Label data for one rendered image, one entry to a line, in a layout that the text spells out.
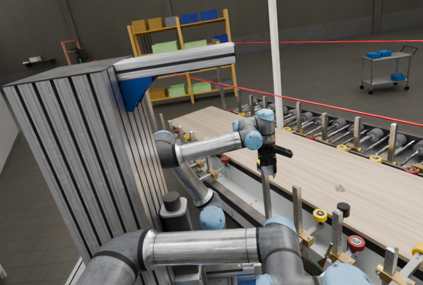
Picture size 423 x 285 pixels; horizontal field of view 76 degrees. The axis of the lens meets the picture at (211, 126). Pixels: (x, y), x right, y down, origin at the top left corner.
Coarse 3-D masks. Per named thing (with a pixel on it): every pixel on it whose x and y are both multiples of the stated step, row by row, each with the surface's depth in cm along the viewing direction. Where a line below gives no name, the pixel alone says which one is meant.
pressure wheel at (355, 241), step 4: (352, 236) 144; (356, 236) 144; (348, 240) 142; (352, 240) 142; (356, 240) 141; (360, 240) 141; (348, 244) 142; (352, 244) 139; (356, 244) 139; (360, 244) 139; (364, 244) 139; (352, 248) 140; (356, 248) 138; (360, 248) 138; (356, 256) 145
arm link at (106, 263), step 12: (108, 252) 61; (96, 264) 58; (108, 264) 58; (120, 264) 59; (132, 264) 61; (84, 276) 56; (96, 276) 55; (108, 276) 56; (120, 276) 57; (132, 276) 60
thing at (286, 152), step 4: (272, 148) 127; (276, 148) 127; (280, 148) 129; (284, 148) 130; (276, 152) 128; (280, 152) 128; (284, 152) 128; (288, 152) 128; (292, 152) 130; (288, 156) 129; (292, 156) 129
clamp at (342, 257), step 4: (328, 248) 144; (332, 256) 140; (336, 256) 139; (340, 256) 138; (344, 256) 138; (348, 256) 138; (332, 260) 142; (336, 260) 139; (340, 260) 137; (344, 260) 136; (352, 260) 135; (352, 264) 134
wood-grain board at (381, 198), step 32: (192, 128) 322; (224, 128) 307; (288, 160) 224; (320, 160) 216; (352, 160) 209; (288, 192) 189; (320, 192) 182; (352, 192) 177; (384, 192) 172; (416, 192) 168; (352, 224) 152; (384, 224) 149; (416, 224) 146
